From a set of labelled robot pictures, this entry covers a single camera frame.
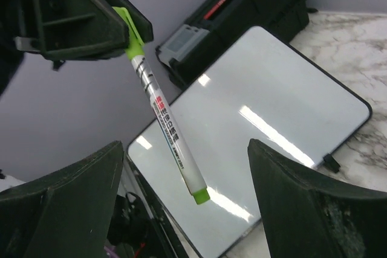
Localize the black plastic toolbox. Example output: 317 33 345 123
155 0 309 89

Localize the white whiteboard black frame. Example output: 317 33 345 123
127 27 372 257

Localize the green white whiteboard marker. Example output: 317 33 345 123
113 7 210 205

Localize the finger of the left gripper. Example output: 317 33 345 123
107 0 153 43
15 0 129 60

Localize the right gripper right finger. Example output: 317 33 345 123
247 139 386 257

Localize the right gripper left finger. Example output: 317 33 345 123
1 141 124 257

